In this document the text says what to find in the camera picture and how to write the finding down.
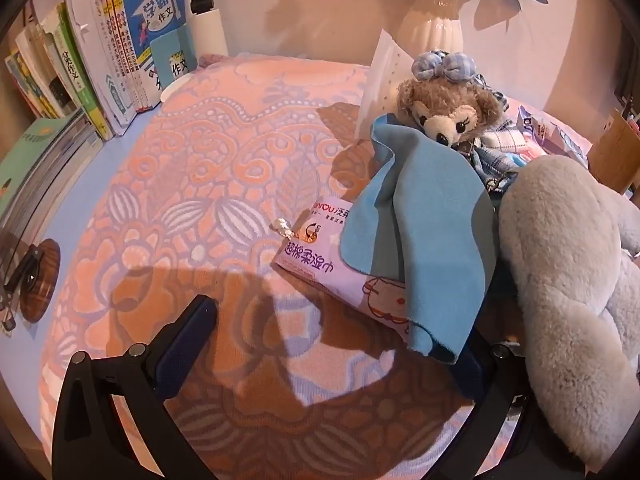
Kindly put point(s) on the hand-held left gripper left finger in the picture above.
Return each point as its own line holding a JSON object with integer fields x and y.
{"x": 182, "y": 355}

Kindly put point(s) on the pastel checkered cloth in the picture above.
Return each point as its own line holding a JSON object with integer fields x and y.
{"x": 505, "y": 140}

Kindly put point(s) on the teddy bear with plaid bow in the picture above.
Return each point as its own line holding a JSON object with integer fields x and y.
{"x": 450, "y": 105}

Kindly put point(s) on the orange patterned blanket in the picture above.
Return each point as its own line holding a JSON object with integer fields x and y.
{"x": 225, "y": 160}

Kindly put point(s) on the small white crumpled scrap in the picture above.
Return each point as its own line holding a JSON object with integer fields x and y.
{"x": 283, "y": 226}

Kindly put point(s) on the blue cloth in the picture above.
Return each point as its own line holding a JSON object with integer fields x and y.
{"x": 425, "y": 220}

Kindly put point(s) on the white ribbed vase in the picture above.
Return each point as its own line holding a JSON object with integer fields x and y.
{"x": 435, "y": 25}

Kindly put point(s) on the white paper sheet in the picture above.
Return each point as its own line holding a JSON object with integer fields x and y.
{"x": 385, "y": 75}

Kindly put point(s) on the black television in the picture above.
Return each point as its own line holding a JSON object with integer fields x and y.
{"x": 627, "y": 60}

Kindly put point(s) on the round wooden coaster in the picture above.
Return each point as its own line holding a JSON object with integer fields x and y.
{"x": 47, "y": 270}

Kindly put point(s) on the row of upright books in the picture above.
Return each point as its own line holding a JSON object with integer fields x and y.
{"x": 125, "y": 60}

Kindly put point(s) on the pink wet wipes pack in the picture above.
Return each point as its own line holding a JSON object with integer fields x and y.
{"x": 310, "y": 255}

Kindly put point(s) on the grey plush toy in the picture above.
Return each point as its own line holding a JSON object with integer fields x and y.
{"x": 560, "y": 260}

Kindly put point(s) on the stack of flat textbooks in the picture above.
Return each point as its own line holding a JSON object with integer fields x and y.
{"x": 35, "y": 160}

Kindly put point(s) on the wooden pen holder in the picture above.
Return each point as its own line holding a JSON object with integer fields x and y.
{"x": 615, "y": 150}

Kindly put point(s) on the white lamp pole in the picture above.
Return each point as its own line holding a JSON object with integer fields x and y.
{"x": 207, "y": 30}

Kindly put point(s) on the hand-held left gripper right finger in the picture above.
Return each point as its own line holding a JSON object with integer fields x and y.
{"x": 492, "y": 385}

